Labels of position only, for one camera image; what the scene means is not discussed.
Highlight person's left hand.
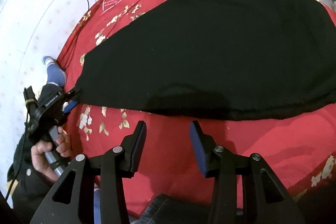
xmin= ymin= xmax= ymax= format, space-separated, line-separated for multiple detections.
xmin=31 ymin=127 xmax=74 ymax=182

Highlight black pants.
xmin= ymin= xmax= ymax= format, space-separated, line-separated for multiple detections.
xmin=76 ymin=0 xmax=335 ymax=121

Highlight red floral bed blanket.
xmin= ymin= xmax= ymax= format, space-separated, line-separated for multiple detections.
xmin=58 ymin=0 xmax=335 ymax=223

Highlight blue white sock foot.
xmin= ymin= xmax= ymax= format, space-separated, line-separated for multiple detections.
xmin=42 ymin=56 xmax=67 ymax=88

